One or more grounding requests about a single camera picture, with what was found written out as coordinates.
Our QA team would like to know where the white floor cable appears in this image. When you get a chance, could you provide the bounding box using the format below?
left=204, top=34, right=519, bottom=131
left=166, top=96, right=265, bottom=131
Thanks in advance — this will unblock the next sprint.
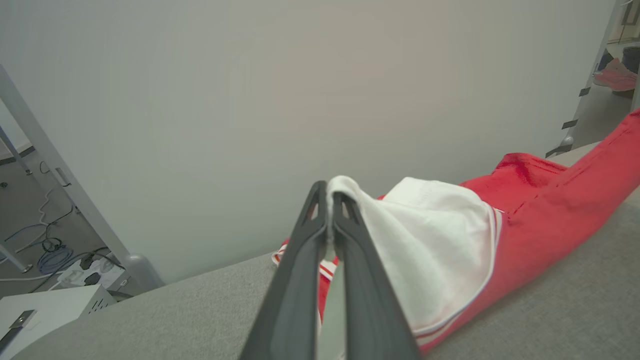
left=0, top=272, right=62, bottom=283

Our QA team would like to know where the white power strip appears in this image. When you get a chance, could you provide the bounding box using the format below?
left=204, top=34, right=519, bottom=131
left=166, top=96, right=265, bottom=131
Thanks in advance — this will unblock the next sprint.
left=57, top=255, right=126, bottom=291

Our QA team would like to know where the grey metal table leg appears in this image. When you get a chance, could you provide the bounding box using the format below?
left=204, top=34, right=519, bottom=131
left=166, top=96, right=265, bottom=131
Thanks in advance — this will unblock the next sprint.
left=0, top=242, right=33, bottom=274

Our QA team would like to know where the black power cable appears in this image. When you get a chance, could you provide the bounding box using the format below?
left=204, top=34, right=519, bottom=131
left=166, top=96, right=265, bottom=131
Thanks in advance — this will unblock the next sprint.
left=30, top=207, right=126, bottom=296

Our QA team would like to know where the dark basket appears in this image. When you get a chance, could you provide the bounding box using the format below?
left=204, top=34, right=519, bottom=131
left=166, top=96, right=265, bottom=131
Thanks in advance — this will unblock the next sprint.
left=621, top=46, right=640, bottom=74

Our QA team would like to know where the pale grey partition panel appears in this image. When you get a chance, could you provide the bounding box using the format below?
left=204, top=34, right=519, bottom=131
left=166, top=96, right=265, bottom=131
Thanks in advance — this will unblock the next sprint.
left=0, top=0, right=626, bottom=288

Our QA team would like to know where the pink cloth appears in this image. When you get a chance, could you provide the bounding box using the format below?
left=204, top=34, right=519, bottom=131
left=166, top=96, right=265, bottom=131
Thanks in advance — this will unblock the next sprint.
left=593, top=57, right=638, bottom=93

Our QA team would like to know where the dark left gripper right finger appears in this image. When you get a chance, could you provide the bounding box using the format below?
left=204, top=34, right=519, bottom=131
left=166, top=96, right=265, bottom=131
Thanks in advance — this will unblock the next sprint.
left=332, top=192, right=422, bottom=360

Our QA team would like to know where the blue coiled cable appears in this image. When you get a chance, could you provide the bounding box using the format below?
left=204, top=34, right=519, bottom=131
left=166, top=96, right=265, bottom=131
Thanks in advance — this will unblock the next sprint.
left=5, top=225, right=75, bottom=275

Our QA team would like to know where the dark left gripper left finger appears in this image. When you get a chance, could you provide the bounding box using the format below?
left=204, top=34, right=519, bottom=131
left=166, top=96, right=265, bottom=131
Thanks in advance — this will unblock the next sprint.
left=239, top=181, right=332, bottom=360

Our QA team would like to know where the red white basketball jersey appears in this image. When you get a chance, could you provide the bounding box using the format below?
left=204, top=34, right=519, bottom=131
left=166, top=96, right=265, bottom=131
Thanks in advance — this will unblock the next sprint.
left=271, top=107, right=640, bottom=357

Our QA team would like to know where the black strap box handle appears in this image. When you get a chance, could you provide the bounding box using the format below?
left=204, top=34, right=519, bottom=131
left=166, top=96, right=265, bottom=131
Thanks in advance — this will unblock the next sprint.
left=0, top=310, right=37, bottom=353

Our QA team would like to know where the white equipment box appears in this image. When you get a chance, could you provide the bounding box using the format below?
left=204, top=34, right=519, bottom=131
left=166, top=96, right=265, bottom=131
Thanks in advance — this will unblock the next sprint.
left=0, top=284, right=117, bottom=360

